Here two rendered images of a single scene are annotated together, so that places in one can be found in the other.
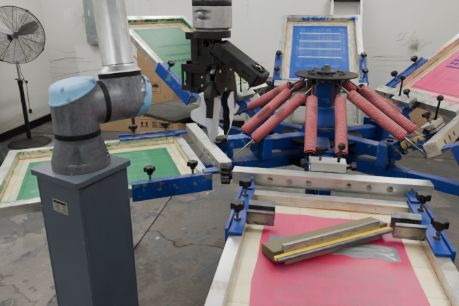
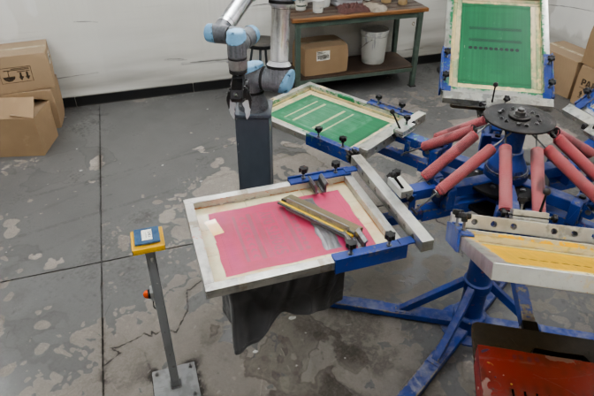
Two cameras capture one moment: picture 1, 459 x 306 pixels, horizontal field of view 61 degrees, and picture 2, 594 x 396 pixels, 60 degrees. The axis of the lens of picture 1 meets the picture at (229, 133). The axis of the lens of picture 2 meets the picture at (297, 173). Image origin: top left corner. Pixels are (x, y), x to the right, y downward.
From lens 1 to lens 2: 1.92 m
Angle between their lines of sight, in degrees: 57
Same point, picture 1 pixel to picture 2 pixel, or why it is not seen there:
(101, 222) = (247, 140)
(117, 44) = (273, 49)
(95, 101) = (254, 78)
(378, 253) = (324, 239)
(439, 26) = not seen: outside the picture
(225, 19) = (233, 67)
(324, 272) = (290, 224)
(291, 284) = (270, 216)
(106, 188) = (253, 124)
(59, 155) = not seen: hidden behind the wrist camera
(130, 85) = (273, 74)
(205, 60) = not seen: hidden behind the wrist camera
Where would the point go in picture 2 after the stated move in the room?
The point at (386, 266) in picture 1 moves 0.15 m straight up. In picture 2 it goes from (316, 245) to (316, 214)
